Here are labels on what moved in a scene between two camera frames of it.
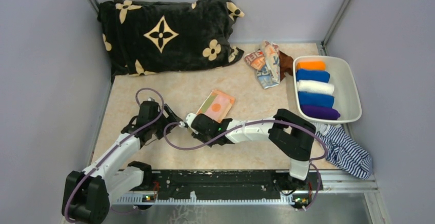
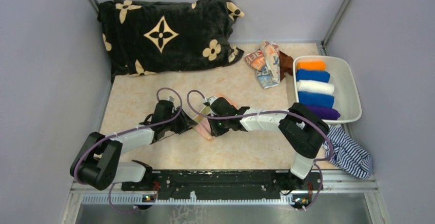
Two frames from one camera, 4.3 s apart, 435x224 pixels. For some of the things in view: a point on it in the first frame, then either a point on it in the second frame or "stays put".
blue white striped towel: x=342 y=152 stays put
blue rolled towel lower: x=313 y=99 stays put
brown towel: x=286 y=64 stays put
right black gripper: x=199 y=136 -> x=216 y=131
